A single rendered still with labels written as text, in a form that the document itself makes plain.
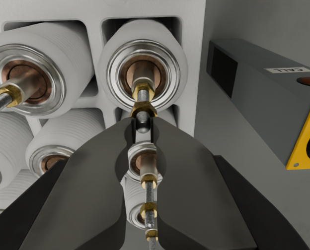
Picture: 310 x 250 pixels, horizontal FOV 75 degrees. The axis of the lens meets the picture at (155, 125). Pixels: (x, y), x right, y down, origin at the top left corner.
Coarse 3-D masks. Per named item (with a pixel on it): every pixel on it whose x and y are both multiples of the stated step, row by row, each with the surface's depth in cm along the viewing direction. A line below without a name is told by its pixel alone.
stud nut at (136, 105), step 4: (136, 104) 14; (140, 104) 14; (144, 104) 14; (148, 104) 14; (132, 108) 14; (136, 108) 13; (140, 108) 13; (144, 108) 13; (148, 108) 13; (152, 108) 14; (132, 112) 14; (136, 112) 14; (148, 112) 14; (152, 112) 14; (156, 112) 14; (132, 116) 14; (152, 116) 14; (156, 116) 14
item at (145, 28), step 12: (132, 24) 21; (144, 24) 20; (156, 24) 22; (120, 36) 19; (132, 36) 19; (144, 36) 19; (156, 36) 19; (168, 36) 19; (108, 48) 19; (168, 48) 19; (180, 48) 20; (108, 60) 20; (180, 60) 20; (180, 72) 21; (180, 84) 21; (108, 96) 22
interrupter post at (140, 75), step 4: (140, 68) 20; (144, 68) 20; (148, 68) 20; (136, 72) 19; (140, 72) 19; (144, 72) 19; (148, 72) 19; (152, 72) 20; (136, 76) 18; (140, 76) 18; (144, 76) 18; (148, 76) 18; (152, 76) 19; (132, 80) 19; (136, 80) 18; (140, 80) 18; (144, 80) 18; (148, 80) 18; (152, 80) 18; (132, 84) 18; (152, 84) 18; (132, 88) 18; (132, 92) 18
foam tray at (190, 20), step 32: (0, 0) 23; (32, 0) 23; (64, 0) 23; (96, 0) 23; (128, 0) 23; (160, 0) 23; (192, 0) 23; (0, 32) 24; (96, 32) 25; (192, 32) 25; (96, 64) 27; (192, 64) 27; (96, 96) 29; (192, 96) 30; (32, 128) 32; (192, 128) 33
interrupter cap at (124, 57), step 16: (128, 48) 19; (144, 48) 19; (160, 48) 19; (112, 64) 20; (128, 64) 20; (144, 64) 20; (160, 64) 20; (176, 64) 20; (112, 80) 20; (128, 80) 21; (160, 80) 21; (176, 80) 21; (128, 96) 21; (160, 96) 22
